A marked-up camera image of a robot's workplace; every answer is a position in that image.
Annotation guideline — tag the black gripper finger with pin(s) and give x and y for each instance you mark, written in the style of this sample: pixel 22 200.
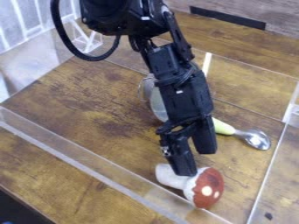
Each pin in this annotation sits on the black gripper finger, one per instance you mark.
pixel 177 151

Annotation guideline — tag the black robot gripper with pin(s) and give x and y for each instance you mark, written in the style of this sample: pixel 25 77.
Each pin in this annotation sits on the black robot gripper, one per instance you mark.
pixel 186 95

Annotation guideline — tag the toy mushroom with red cap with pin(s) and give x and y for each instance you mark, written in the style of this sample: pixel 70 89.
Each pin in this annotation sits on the toy mushroom with red cap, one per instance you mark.
pixel 202 189

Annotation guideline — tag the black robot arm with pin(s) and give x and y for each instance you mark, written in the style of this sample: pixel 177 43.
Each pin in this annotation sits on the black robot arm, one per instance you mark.
pixel 150 25

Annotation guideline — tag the silver metal pot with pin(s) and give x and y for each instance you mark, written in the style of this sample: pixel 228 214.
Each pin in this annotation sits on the silver metal pot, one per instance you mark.
pixel 150 95

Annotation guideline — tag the clear acrylic front barrier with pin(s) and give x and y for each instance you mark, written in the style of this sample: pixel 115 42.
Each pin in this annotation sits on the clear acrylic front barrier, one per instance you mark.
pixel 133 185

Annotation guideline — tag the clear acrylic triangle stand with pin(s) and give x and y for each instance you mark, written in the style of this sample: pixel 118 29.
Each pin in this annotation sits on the clear acrylic triangle stand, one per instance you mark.
pixel 86 42

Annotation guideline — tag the spoon with yellow-green handle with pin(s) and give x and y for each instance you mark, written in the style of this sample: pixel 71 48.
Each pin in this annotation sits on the spoon with yellow-green handle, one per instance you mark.
pixel 253 136

